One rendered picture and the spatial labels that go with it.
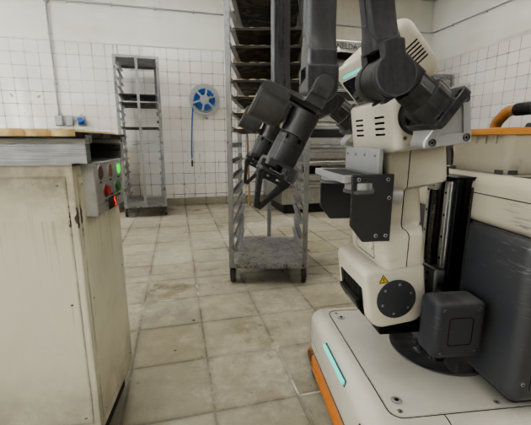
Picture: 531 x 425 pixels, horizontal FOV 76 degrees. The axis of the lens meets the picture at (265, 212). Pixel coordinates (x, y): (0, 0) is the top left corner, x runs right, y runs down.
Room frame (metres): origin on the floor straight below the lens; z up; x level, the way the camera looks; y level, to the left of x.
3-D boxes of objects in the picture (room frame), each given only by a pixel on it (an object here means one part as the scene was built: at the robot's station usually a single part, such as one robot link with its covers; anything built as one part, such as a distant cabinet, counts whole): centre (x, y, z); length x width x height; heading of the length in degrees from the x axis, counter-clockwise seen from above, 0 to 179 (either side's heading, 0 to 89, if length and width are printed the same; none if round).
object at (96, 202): (0.99, 0.47, 0.77); 0.24 x 0.04 x 0.14; 7
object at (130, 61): (4.32, 1.52, 0.93); 0.64 x 0.51 x 1.78; 17
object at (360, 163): (0.91, -0.24, 0.77); 0.28 x 0.16 x 0.22; 7
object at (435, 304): (0.86, -0.37, 0.45); 0.28 x 0.27 x 0.25; 7
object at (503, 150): (0.96, -0.64, 0.87); 0.23 x 0.15 x 0.11; 7
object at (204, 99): (4.86, 0.84, 1.10); 0.41 x 0.17 x 1.10; 104
